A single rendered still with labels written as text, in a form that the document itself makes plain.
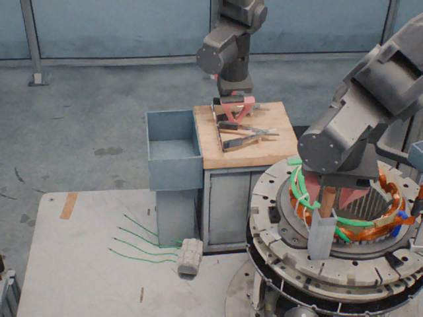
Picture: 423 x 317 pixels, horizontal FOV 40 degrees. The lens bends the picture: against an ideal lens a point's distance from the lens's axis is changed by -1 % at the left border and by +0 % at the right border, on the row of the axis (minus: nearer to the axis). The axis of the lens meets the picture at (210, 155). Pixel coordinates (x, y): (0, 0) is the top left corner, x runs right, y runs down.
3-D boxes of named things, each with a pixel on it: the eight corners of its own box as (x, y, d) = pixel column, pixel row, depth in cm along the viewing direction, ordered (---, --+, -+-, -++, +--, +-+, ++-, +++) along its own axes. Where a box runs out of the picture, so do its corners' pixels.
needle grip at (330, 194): (322, 223, 87) (330, 195, 83) (316, 215, 88) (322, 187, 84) (331, 220, 88) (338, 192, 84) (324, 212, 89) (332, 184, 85)
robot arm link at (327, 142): (436, 90, 67) (382, 39, 67) (400, 144, 60) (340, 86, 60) (371, 140, 77) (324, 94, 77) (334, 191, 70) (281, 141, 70)
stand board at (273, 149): (203, 169, 116) (203, 160, 115) (193, 115, 131) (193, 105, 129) (301, 163, 118) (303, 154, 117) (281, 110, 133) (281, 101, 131)
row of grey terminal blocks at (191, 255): (195, 281, 127) (196, 269, 124) (174, 277, 128) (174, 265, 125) (205, 247, 135) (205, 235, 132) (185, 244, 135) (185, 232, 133)
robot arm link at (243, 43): (256, 22, 112) (231, 14, 114) (238, 36, 108) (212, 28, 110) (254, 53, 117) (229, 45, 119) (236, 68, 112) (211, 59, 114)
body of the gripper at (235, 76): (221, 97, 116) (222, 65, 111) (214, 69, 123) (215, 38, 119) (253, 95, 116) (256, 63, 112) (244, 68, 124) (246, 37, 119)
